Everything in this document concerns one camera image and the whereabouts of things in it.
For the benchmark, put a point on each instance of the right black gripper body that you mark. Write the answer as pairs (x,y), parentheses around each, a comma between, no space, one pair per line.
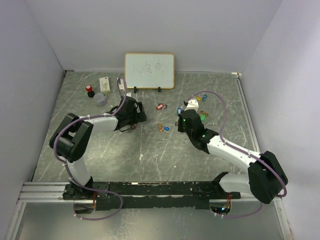
(180,125)

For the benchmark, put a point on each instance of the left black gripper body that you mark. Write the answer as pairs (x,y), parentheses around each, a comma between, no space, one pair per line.
(134,117)

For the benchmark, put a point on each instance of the green tag key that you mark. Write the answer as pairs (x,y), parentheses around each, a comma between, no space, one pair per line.
(202,117)

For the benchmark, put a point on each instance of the orange S carabiner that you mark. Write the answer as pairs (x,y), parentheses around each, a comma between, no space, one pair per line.
(160,127)

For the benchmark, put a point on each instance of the red tag key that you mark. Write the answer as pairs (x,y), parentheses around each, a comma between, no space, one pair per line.
(160,106)

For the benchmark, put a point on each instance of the yellow tag key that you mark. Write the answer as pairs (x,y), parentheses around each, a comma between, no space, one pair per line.
(198,98)

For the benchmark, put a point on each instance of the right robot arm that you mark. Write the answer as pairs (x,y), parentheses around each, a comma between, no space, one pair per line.
(264,178)

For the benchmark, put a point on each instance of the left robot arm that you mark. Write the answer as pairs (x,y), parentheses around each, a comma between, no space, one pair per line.
(70,140)

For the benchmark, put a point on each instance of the clear plastic cup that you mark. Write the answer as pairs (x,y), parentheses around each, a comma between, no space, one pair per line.
(100,99)

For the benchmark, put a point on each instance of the white green box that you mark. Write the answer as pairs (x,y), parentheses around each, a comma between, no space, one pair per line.
(104,85)

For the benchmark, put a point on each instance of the small whiteboard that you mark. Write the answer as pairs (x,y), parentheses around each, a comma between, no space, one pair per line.
(149,70)

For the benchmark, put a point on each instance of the red black stamp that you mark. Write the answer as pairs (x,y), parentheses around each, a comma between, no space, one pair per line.
(90,91)

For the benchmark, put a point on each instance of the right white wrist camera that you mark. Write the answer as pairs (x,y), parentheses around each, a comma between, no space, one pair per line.
(191,104)

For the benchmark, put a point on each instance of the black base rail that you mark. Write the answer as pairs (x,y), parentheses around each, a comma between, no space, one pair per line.
(148,195)

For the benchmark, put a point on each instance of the right aluminium side rail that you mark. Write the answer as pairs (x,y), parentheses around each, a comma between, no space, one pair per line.
(278,202)

